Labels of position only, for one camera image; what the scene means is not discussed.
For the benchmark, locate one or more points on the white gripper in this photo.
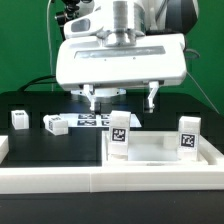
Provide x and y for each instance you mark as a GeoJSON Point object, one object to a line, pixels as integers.
{"type": "Point", "coordinates": [101, 52]}

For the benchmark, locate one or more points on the white square table top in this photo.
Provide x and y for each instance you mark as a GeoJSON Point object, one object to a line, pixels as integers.
{"type": "Point", "coordinates": [158, 148]}

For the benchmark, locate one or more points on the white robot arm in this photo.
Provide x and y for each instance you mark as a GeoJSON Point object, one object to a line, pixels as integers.
{"type": "Point", "coordinates": [155, 17]}

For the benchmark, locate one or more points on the white sheet with tag markers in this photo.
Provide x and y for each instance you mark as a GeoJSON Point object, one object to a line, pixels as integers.
{"type": "Point", "coordinates": [87, 120]}

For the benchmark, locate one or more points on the white U-shaped obstacle fence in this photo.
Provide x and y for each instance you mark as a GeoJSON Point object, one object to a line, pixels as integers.
{"type": "Point", "coordinates": [110, 179]}

